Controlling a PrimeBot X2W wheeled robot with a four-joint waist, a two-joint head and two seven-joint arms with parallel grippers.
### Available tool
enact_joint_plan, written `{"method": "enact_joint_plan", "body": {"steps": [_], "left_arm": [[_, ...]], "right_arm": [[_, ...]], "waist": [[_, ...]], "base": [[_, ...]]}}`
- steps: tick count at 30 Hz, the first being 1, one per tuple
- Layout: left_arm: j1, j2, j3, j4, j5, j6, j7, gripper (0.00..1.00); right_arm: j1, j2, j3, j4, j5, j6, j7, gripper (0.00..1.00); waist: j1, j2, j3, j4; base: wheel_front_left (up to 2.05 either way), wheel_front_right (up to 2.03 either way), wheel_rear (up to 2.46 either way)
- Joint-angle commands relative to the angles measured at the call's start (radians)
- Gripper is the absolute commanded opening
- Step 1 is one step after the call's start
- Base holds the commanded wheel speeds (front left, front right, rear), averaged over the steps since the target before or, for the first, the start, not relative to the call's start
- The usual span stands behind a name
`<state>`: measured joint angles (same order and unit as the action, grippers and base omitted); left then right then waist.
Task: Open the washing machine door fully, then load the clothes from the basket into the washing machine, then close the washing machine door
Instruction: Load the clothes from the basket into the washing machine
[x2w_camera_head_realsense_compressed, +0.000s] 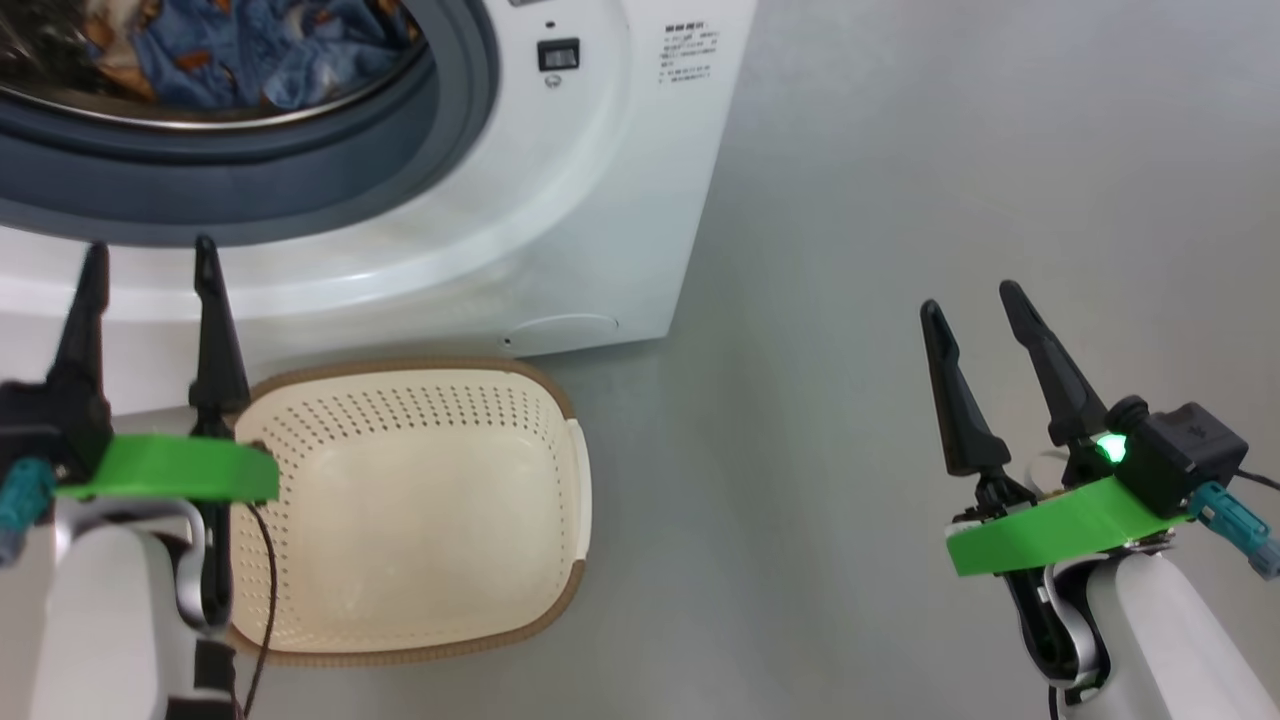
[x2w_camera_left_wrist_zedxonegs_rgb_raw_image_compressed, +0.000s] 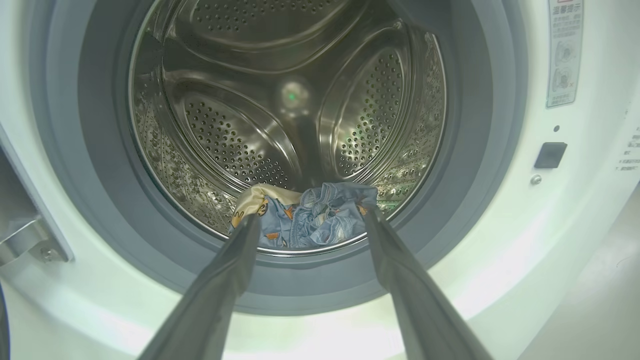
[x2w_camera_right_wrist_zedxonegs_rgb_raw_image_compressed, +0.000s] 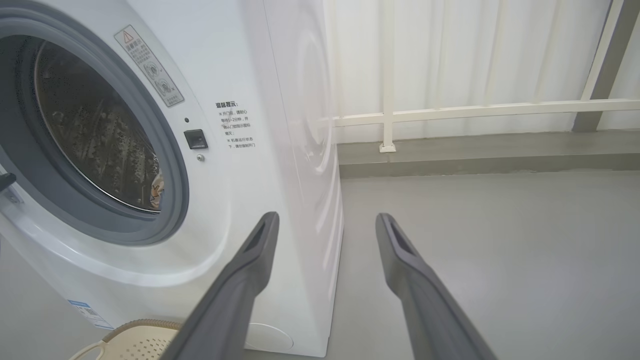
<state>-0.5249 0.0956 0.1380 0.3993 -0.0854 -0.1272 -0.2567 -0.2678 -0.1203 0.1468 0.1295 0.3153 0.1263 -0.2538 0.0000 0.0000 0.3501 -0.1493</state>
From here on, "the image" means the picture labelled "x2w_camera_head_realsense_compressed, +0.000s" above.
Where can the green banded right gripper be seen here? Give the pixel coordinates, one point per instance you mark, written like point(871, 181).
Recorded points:
point(1060, 530)

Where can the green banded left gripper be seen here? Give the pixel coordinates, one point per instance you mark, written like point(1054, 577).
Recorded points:
point(180, 470)

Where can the cream orange blue garment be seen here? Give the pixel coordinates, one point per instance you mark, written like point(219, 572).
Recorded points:
point(115, 72)

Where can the blue garment with orange prints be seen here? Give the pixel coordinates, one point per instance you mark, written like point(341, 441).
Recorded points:
point(260, 50)

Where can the white front-load washing machine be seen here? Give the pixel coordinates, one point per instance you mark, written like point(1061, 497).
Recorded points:
point(600, 200)

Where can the cream perforated laundry basket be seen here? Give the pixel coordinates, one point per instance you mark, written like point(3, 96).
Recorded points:
point(430, 520)

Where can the round drain filter cover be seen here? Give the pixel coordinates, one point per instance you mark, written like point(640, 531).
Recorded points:
point(565, 335)

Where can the printed warning text label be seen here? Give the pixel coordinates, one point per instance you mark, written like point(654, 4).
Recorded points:
point(690, 55)

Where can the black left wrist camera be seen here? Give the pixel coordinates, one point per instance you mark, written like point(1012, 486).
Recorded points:
point(50, 425)

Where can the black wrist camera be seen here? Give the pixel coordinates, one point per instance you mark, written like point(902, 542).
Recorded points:
point(50, 425)
point(1185, 455)

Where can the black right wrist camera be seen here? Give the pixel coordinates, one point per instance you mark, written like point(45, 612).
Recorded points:
point(1185, 455)

